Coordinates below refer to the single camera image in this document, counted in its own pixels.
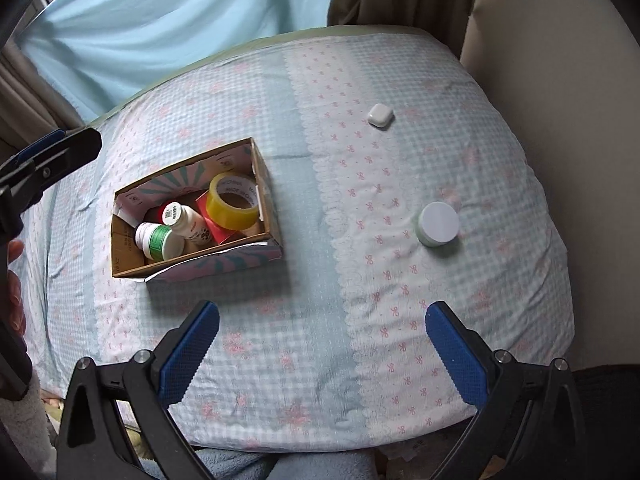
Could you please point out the white pill bottle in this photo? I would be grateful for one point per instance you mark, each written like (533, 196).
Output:
(187, 222)

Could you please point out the light blue hanging cloth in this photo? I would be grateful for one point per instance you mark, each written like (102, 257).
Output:
(175, 15)

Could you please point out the red carton box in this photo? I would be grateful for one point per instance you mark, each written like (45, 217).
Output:
(220, 234)

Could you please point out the cardboard box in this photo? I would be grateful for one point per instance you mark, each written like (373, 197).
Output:
(225, 262)

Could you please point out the person's left hand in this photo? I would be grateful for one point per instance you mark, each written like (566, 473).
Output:
(14, 290)

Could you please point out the green label white jar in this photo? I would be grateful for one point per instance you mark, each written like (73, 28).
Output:
(160, 241)

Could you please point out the floral checked bed sheet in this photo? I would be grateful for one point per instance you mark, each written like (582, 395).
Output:
(325, 185)

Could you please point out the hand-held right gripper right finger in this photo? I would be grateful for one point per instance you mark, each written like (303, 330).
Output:
(455, 355)

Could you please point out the white earbud case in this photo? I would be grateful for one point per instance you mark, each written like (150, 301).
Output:
(380, 116)

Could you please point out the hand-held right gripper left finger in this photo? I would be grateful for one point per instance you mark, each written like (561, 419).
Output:
(187, 355)

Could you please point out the blue fleece clothing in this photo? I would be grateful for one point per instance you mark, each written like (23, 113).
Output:
(280, 465)

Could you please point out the person's left forearm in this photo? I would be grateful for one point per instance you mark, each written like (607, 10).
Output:
(37, 425)

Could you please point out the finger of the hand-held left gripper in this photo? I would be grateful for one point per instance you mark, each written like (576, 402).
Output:
(70, 152)
(42, 142)

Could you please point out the yellow tape roll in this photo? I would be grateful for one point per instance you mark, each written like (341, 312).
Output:
(225, 212)

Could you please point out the white lid jar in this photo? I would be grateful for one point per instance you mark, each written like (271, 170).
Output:
(438, 222)

